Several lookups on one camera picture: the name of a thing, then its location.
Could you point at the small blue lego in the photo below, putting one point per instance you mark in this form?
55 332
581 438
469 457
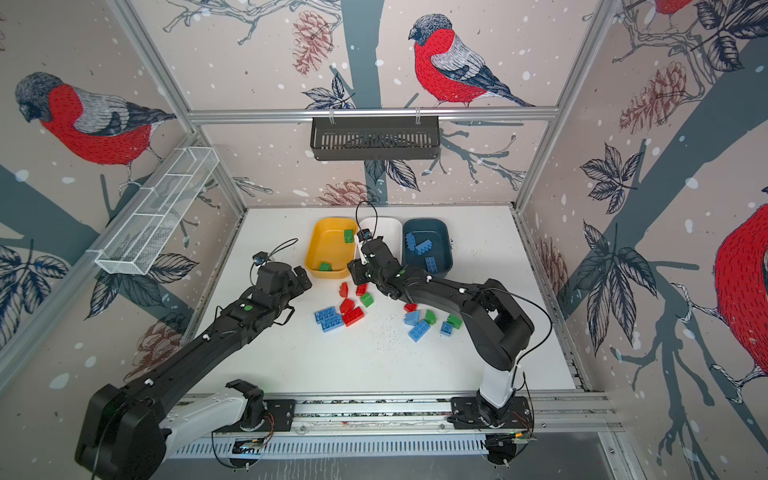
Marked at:
412 318
446 329

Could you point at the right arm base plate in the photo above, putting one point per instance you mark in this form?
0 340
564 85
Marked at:
477 413

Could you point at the dark teal plastic bin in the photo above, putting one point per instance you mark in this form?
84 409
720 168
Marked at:
436 231

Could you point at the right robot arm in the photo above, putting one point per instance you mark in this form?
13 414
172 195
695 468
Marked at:
498 326

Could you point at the blue lego pair left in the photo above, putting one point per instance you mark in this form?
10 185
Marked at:
329 319

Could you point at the blue long lego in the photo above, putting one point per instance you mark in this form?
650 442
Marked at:
431 265
419 330

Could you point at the small blue lego right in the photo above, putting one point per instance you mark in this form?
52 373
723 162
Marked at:
446 329

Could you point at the small blue lego centre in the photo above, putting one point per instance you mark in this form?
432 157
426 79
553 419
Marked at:
412 318

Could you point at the white mesh wall shelf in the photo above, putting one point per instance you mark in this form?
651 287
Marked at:
140 240

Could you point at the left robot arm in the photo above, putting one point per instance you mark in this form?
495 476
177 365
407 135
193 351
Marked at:
122 436

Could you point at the yellow plastic bin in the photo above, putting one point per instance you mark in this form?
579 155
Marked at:
327 245

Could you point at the red lego long top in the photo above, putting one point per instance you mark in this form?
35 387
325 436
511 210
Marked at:
361 289

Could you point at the green lego small right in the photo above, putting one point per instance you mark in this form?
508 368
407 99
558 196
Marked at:
430 317

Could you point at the aluminium front rail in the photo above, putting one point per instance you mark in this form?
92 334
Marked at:
547 411

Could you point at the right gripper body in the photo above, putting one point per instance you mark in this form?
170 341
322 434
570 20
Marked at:
367 272

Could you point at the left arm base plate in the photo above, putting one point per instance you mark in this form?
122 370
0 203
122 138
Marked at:
271 415

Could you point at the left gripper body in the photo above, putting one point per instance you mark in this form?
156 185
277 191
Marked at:
295 287

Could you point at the black hanging wire basket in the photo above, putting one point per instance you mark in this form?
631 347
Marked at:
375 138

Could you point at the white plastic bin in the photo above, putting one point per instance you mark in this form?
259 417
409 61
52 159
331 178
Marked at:
391 231

